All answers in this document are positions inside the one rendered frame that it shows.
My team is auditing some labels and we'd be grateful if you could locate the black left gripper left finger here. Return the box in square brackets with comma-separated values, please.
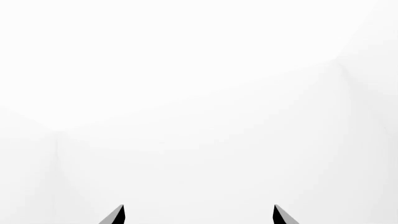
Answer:
[98, 203, 126, 224]

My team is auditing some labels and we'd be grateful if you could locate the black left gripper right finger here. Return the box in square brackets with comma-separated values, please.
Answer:
[272, 203, 300, 224]

